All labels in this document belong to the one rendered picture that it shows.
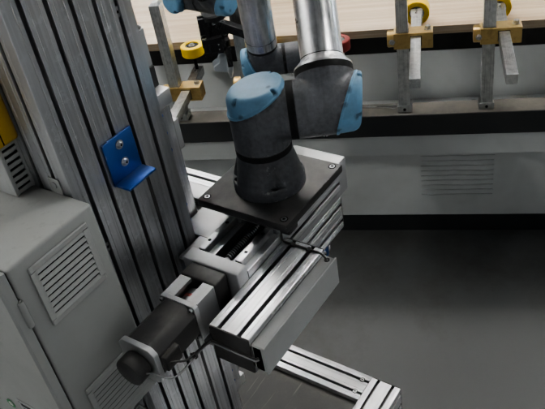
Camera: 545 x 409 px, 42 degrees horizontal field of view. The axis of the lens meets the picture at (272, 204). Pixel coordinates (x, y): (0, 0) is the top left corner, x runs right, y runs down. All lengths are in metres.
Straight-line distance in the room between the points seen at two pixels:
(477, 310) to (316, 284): 1.32
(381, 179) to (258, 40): 1.20
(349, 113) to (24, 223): 0.61
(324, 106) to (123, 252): 0.47
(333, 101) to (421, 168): 1.41
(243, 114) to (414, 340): 1.38
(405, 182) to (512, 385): 0.84
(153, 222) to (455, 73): 1.40
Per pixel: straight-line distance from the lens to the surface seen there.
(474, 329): 2.57
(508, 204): 2.85
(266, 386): 2.18
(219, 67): 2.23
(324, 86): 1.36
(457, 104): 2.37
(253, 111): 1.34
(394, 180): 2.76
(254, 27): 1.68
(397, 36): 2.21
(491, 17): 2.21
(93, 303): 1.30
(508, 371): 2.46
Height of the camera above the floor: 1.90
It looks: 37 degrees down
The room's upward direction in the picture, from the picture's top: 10 degrees counter-clockwise
